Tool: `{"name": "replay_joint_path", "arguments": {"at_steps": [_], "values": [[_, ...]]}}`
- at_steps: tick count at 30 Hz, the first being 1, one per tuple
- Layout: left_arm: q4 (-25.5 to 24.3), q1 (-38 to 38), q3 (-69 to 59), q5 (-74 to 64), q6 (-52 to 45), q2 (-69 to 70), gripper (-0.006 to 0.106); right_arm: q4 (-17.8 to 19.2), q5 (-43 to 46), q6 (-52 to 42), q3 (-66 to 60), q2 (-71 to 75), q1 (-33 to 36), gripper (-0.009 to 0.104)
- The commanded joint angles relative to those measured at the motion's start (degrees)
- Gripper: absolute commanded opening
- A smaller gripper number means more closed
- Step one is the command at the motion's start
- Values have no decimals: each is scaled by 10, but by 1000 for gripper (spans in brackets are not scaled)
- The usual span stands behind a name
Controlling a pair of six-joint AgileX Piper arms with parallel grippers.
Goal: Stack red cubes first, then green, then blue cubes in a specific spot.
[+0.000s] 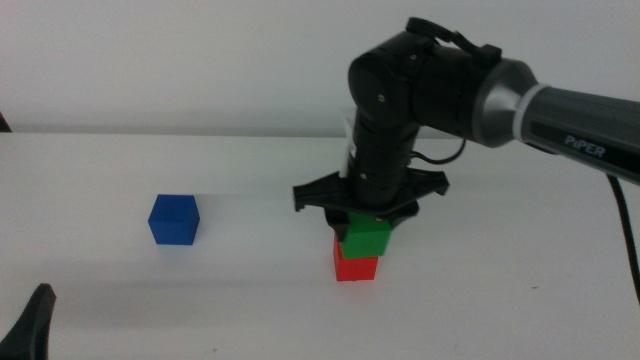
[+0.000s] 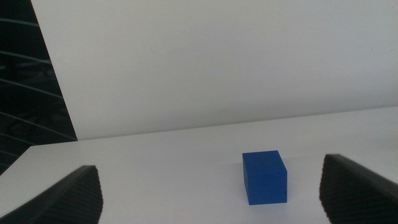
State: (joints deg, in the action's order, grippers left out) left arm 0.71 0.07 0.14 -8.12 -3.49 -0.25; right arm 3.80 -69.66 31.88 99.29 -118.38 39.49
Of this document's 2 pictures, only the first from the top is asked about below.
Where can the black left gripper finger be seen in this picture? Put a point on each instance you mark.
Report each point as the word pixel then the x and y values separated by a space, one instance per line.
pixel 30 330

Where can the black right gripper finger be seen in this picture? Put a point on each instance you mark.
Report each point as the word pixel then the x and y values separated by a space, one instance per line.
pixel 400 224
pixel 339 226

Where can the green cube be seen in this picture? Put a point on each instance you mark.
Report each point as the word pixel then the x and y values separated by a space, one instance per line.
pixel 367 237

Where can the red cube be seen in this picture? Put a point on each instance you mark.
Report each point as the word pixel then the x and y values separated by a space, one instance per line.
pixel 356 269

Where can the blue cube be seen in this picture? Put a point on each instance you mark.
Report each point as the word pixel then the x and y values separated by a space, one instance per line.
pixel 173 220

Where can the grey black right Piper arm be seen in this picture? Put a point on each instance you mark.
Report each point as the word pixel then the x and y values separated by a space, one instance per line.
pixel 500 100

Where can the dark object at table edge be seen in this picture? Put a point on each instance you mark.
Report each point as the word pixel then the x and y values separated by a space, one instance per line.
pixel 3 126

